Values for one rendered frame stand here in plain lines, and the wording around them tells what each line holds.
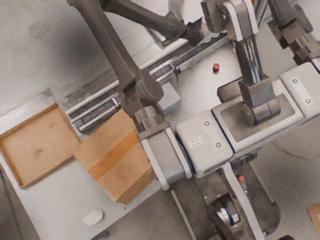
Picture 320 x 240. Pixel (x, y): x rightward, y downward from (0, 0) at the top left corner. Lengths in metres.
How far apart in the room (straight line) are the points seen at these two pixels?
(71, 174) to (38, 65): 0.57
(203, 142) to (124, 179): 0.48
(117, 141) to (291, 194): 1.48
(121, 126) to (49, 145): 0.46
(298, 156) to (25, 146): 1.72
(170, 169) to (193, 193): 1.26
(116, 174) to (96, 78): 0.60
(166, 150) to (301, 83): 0.38
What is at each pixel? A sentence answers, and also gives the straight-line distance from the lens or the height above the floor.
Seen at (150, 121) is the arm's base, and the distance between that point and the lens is 0.86.
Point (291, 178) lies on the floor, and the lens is 2.45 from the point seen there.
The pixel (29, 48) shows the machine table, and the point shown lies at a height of 0.83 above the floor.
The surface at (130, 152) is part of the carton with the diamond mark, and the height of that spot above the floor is 1.12.
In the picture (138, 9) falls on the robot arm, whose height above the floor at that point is 1.32.
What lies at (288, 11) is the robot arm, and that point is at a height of 1.51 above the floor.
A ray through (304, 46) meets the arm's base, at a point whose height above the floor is 1.49.
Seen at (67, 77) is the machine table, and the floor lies 0.83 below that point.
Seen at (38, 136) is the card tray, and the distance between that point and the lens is 1.66.
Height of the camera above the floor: 2.31
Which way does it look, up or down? 71 degrees down
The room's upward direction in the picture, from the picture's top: 1 degrees clockwise
